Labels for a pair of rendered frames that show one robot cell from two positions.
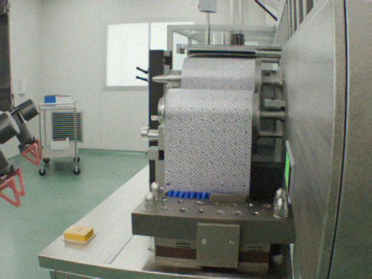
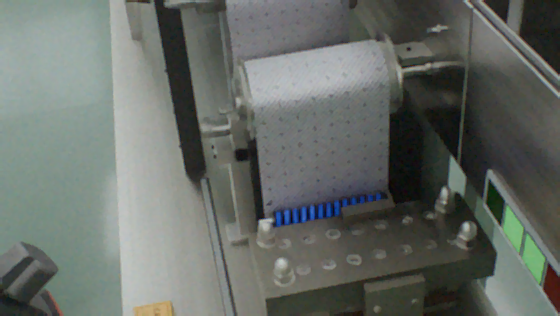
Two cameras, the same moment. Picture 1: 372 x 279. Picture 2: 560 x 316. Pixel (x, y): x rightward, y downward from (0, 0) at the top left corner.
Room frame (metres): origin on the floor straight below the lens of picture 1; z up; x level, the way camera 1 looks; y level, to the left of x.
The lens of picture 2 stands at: (0.25, 0.35, 1.94)
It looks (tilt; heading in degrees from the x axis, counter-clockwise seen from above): 35 degrees down; 344
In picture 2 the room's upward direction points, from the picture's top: 7 degrees counter-clockwise
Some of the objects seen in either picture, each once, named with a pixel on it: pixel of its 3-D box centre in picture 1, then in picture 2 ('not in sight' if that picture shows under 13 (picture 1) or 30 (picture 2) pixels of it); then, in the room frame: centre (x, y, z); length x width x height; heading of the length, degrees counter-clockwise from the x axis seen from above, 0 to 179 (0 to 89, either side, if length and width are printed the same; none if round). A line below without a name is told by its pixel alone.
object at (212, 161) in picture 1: (206, 165); (325, 167); (1.19, -0.06, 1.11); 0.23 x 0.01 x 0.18; 80
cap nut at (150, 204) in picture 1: (149, 200); (283, 269); (1.05, 0.09, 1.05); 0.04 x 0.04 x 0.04
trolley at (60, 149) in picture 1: (58, 133); not in sight; (5.82, 1.75, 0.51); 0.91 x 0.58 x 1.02; 14
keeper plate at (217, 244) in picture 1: (218, 245); (393, 305); (0.97, -0.08, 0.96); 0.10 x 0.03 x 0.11; 80
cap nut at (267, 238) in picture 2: (155, 190); (266, 231); (1.14, 0.08, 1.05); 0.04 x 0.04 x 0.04
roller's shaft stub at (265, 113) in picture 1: (272, 114); (408, 69); (1.22, -0.24, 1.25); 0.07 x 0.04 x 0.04; 80
